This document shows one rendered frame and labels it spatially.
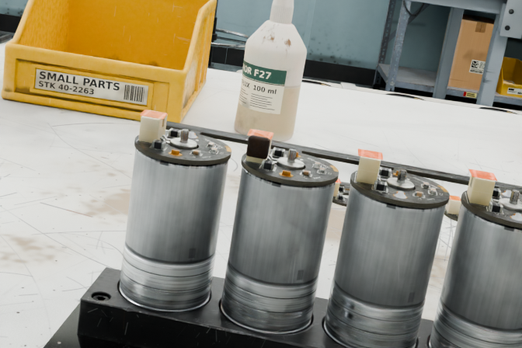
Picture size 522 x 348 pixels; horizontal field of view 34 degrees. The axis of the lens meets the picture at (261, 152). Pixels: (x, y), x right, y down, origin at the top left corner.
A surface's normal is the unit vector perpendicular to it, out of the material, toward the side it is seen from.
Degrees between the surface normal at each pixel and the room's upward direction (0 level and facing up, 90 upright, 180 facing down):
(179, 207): 90
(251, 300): 90
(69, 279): 0
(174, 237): 90
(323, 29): 90
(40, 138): 0
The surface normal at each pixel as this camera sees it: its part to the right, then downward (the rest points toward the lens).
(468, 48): 0.01, 0.29
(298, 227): 0.33, 0.32
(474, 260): -0.71, 0.10
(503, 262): -0.27, 0.23
